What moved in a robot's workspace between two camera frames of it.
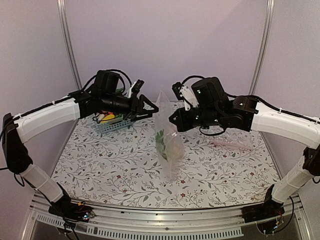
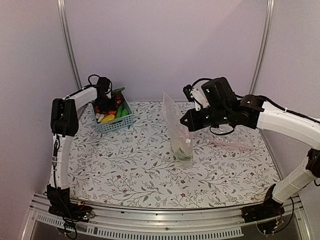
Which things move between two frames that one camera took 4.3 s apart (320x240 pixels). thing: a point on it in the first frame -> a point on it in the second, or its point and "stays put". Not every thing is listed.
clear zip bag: [234, 137] stays put
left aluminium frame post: [66, 42] stays put
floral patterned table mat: [123, 169] stays put
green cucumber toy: [119, 90] stays put
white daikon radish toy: [172, 148] -> [183, 146]
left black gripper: [136, 108] -> [112, 107]
